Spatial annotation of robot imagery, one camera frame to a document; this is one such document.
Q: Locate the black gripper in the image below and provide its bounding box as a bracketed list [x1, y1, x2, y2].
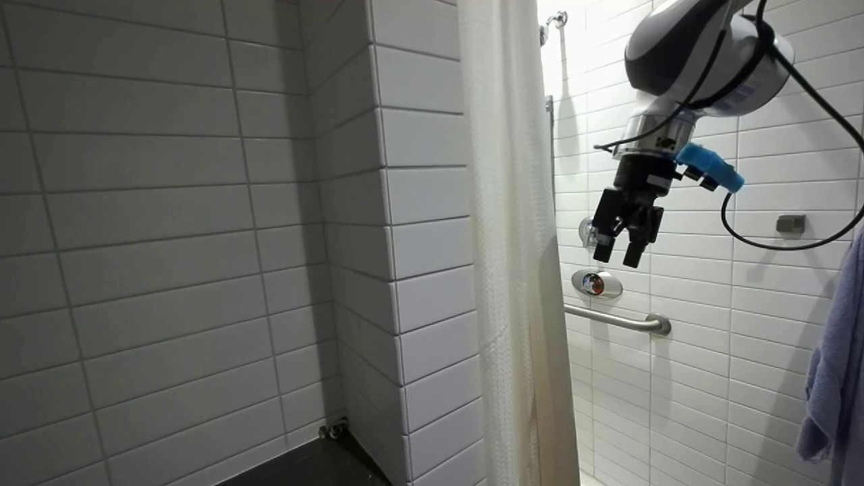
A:
[592, 154, 675, 268]

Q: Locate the white shower curtain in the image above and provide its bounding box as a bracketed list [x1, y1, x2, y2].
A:
[459, 0, 581, 486]

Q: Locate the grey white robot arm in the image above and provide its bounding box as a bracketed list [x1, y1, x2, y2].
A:
[592, 0, 793, 268]

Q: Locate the round chrome shower knob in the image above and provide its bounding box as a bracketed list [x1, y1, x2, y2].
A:
[578, 220, 598, 252]

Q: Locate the chrome grab bar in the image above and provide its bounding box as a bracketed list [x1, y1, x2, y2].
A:
[565, 307, 671, 336]

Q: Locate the chrome vertical slide bar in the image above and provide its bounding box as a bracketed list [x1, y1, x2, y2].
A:
[543, 94, 555, 213]

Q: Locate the lavender hanging towel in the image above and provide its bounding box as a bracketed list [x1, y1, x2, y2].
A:
[797, 235, 864, 486]

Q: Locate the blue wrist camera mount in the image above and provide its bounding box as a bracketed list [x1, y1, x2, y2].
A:
[675, 143, 744, 193]

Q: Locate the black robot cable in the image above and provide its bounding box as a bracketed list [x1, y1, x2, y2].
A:
[592, 0, 864, 253]

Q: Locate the dark wall hook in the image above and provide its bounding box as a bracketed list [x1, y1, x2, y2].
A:
[774, 213, 808, 235]

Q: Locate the chrome shower head bracket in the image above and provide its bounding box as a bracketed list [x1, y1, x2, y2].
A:
[539, 12, 569, 47]

